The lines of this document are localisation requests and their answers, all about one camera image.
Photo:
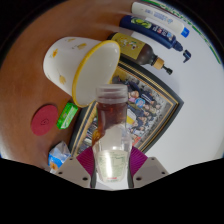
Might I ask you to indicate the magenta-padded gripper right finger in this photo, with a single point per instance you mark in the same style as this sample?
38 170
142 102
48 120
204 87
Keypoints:
150 171

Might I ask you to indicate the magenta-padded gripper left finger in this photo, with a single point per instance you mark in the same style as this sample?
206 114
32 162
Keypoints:
71 171

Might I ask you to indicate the clear drink bottle white cap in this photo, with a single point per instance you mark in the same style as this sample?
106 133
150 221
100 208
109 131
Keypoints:
112 133

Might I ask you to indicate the blue tissue pack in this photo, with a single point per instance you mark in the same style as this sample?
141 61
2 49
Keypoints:
58 156

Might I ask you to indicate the green soap packet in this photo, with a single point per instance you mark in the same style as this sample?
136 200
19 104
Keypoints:
67 115

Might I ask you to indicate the flat round red coaster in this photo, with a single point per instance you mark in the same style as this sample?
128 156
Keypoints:
44 120

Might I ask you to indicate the framed group photo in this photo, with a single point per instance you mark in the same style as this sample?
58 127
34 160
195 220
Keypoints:
150 103

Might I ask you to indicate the white cup yellow rim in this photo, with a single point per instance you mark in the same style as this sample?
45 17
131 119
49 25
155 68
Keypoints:
73 63

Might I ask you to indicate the brown pump bottle yellow label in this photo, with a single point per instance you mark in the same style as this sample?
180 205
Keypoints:
133 46

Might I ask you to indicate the dark blue pump bottle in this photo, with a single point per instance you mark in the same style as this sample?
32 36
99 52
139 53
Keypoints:
150 29

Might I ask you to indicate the white bottle blue cap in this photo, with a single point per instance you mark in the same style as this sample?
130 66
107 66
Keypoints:
156 16

